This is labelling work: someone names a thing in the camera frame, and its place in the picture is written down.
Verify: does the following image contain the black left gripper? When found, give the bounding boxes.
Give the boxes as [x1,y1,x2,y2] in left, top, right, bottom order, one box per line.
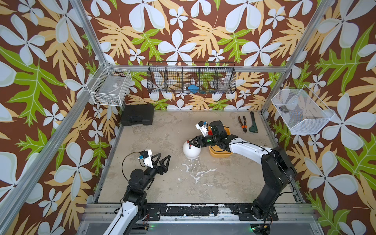
[140,152,169,192]

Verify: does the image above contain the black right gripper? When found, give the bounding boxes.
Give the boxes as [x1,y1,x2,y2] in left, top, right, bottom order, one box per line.
[188,135,220,148]

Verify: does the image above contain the white dome screw fixture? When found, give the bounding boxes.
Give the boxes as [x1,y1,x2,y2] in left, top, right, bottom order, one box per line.
[183,141,201,160]

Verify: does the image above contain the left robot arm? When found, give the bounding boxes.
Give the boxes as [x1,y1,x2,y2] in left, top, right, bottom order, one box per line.
[104,150,171,235]

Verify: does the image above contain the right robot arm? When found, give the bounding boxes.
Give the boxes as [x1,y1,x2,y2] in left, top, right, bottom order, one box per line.
[186,120,297,221]

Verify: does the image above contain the yellow plastic tray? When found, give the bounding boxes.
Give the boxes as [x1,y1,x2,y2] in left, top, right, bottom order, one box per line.
[209,126,233,158]

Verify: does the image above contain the black plastic tool case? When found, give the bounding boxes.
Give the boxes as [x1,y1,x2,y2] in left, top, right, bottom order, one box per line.
[120,104,154,126]

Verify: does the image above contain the green pipe wrench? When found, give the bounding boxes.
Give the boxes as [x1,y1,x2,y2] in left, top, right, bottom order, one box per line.
[249,111,258,133]

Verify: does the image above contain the white mesh basket right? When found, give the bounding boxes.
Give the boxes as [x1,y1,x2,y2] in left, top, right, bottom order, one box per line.
[271,85,335,135]

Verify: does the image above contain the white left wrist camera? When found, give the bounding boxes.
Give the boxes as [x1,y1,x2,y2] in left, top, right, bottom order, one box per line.
[139,149,154,168]

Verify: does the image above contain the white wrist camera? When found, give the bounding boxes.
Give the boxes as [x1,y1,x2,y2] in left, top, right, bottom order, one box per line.
[195,121,209,137]
[139,149,154,168]

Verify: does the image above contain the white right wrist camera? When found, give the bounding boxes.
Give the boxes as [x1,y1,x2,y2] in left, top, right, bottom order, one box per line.
[195,121,209,137]

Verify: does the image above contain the orange handled pliers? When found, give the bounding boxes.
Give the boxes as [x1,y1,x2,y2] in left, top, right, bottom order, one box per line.
[238,116,248,133]

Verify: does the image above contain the black wire basket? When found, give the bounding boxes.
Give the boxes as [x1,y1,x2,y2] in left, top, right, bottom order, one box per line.
[146,61,237,95]

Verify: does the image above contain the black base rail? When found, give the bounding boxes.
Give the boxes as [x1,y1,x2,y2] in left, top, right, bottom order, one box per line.
[140,203,280,222]

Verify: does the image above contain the white wire basket left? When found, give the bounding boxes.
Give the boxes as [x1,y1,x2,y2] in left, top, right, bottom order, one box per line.
[86,63,132,107]

